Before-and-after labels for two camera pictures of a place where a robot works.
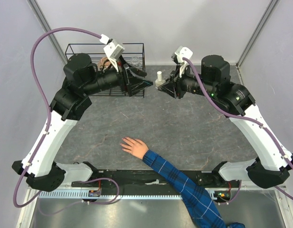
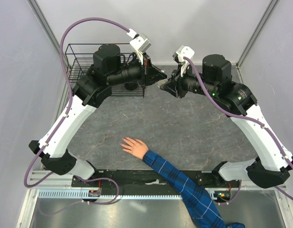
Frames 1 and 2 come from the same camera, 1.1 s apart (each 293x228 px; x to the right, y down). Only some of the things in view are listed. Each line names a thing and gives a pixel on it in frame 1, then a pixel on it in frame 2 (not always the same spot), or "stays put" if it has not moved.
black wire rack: [133, 53] stays put
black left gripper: [131, 86] -> [150, 72]
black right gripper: [174, 87] stays put
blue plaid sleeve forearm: [202, 207] stays put
